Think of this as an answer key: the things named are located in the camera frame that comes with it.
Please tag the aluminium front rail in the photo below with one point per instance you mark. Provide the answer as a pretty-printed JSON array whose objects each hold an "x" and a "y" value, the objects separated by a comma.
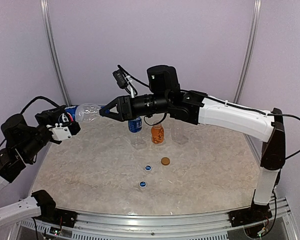
[{"x": 218, "y": 225}]

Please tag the clear bottle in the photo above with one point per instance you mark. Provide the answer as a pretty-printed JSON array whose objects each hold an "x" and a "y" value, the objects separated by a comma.
[{"x": 177, "y": 134}]

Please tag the right aluminium post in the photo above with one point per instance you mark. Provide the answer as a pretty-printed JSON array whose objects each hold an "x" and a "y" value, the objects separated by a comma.
[{"x": 249, "y": 50}]

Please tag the white bottle cap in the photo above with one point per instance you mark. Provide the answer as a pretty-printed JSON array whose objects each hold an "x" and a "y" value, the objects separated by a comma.
[{"x": 148, "y": 168}]

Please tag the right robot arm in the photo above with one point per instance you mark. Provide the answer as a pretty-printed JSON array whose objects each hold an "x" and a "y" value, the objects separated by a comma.
[{"x": 195, "y": 107}]

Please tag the left aluminium post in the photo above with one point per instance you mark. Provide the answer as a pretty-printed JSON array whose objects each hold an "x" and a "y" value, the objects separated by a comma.
[{"x": 44, "y": 5}]

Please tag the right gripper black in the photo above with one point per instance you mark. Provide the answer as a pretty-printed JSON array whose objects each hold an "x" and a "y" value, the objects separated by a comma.
[{"x": 125, "y": 110}]

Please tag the blue white cap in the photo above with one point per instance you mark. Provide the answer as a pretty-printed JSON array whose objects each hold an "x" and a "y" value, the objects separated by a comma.
[{"x": 142, "y": 184}]

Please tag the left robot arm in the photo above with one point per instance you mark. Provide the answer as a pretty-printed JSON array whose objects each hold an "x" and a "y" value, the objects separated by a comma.
[{"x": 23, "y": 143}]

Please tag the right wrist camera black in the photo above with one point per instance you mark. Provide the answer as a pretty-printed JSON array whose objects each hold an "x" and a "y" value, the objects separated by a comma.
[{"x": 123, "y": 81}]

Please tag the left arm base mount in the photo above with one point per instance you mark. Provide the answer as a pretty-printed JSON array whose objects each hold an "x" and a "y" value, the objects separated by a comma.
[{"x": 49, "y": 213}]

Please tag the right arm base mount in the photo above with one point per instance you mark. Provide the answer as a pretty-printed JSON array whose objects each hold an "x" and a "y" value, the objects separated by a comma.
[{"x": 249, "y": 215}]

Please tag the orange drink bottle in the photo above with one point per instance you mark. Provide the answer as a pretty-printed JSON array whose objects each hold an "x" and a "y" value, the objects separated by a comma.
[{"x": 157, "y": 133}]

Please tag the brown bottle cap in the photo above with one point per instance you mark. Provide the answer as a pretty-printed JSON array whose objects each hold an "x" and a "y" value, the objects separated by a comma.
[{"x": 165, "y": 161}]

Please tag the aluminium post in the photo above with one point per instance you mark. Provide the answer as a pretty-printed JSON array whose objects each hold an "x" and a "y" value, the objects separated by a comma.
[
  {"x": 249, "y": 50},
  {"x": 44, "y": 5}
]

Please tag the blue bottle cap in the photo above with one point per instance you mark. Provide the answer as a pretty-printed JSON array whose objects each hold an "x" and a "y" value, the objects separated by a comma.
[{"x": 104, "y": 111}]

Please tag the blue label bottle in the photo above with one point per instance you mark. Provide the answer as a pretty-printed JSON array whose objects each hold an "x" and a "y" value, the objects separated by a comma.
[
  {"x": 83, "y": 113},
  {"x": 135, "y": 129}
]

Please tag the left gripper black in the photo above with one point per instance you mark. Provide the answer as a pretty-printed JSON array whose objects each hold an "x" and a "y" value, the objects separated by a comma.
[{"x": 52, "y": 114}]

